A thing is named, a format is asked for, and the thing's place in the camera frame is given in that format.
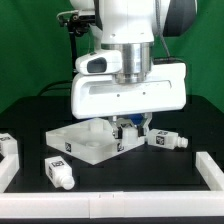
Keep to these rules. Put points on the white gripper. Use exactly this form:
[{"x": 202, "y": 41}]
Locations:
[{"x": 100, "y": 96}]

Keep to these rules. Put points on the white square tabletop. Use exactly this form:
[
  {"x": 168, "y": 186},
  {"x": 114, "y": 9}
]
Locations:
[{"x": 90, "y": 141}]

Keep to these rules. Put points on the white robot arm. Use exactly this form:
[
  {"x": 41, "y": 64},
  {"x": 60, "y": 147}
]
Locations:
[{"x": 121, "y": 77}]

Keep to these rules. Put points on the white U-shaped obstacle fence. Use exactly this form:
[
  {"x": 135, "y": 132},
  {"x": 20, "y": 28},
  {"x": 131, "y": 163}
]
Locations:
[{"x": 123, "y": 204}]

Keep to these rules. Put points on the black camera stand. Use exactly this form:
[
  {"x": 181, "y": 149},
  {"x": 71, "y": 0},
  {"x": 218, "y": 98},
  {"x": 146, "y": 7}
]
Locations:
[{"x": 77, "y": 23}]

